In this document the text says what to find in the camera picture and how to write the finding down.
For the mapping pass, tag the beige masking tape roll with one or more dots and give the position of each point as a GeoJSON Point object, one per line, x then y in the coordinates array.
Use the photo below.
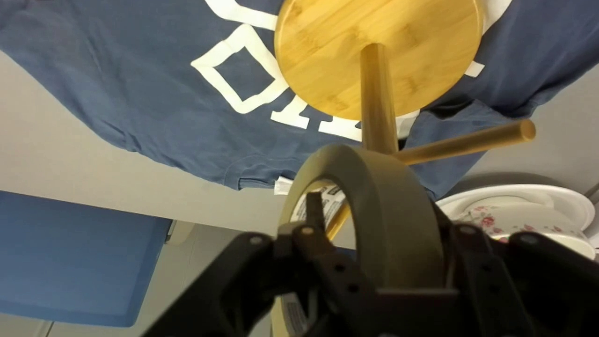
{"type": "Point", "coordinates": [390, 212]}

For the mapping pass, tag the blue printed t-shirt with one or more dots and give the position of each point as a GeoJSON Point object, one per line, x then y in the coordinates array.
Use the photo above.
{"type": "Point", "coordinates": [143, 81]}

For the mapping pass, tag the wooden mug tree holder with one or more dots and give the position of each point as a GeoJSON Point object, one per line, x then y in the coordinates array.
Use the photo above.
{"type": "Point", "coordinates": [380, 56]}

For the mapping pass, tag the white bowl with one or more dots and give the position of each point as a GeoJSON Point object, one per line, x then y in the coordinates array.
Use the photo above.
{"type": "Point", "coordinates": [543, 244]}

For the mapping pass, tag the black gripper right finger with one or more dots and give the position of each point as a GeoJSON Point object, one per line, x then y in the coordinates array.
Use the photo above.
{"type": "Point", "coordinates": [530, 287]}

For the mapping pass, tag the white plate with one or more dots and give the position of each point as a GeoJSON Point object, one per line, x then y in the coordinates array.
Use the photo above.
{"type": "Point", "coordinates": [517, 197]}

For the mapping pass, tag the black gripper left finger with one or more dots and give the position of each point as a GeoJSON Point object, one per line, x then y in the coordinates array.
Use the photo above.
{"type": "Point", "coordinates": [300, 281]}

